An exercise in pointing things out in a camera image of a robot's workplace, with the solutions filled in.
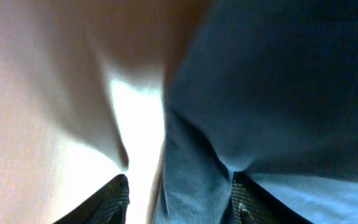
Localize navy blue shorts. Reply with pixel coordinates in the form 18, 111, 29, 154
154, 1, 358, 223

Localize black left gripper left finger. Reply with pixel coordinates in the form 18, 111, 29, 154
54, 174, 130, 224

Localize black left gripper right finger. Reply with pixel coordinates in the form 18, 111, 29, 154
231, 172, 311, 224

